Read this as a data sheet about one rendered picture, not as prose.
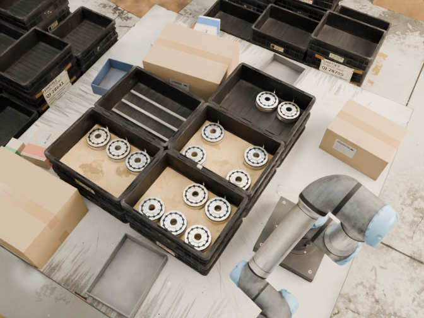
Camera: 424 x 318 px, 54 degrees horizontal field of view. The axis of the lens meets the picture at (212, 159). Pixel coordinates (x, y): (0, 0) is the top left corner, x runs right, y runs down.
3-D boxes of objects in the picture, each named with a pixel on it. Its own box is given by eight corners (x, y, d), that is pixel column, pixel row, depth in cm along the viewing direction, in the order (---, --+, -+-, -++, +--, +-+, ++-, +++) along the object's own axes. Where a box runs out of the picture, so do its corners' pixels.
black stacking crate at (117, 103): (205, 118, 194) (206, 102, 185) (167, 163, 181) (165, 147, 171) (138, 82, 205) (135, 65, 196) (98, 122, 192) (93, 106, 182)
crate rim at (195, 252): (249, 199, 161) (250, 196, 159) (206, 262, 148) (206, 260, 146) (166, 151, 172) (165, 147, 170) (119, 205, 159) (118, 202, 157)
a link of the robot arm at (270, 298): (275, 276, 127) (252, 303, 122) (304, 303, 123) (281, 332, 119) (270, 282, 133) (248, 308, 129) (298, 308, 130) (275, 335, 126)
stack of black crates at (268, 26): (312, 60, 309) (323, 23, 280) (296, 86, 295) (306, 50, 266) (264, 40, 319) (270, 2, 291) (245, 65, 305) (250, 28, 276)
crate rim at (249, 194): (285, 146, 175) (286, 142, 173) (249, 199, 161) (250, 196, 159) (206, 105, 186) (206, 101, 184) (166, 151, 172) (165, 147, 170)
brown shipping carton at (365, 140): (318, 147, 200) (326, 127, 186) (339, 118, 209) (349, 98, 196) (375, 181, 191) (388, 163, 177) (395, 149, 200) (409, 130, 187)
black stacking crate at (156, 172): (246, 210, 169) (248, 197, 160) (206, 270, 156) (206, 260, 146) (168, 163, 180) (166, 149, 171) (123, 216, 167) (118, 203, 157)
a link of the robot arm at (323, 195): (322, 157, 112) (221, 281, 127) (356, 183, 109) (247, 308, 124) (330, 155, 123) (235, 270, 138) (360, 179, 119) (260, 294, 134)
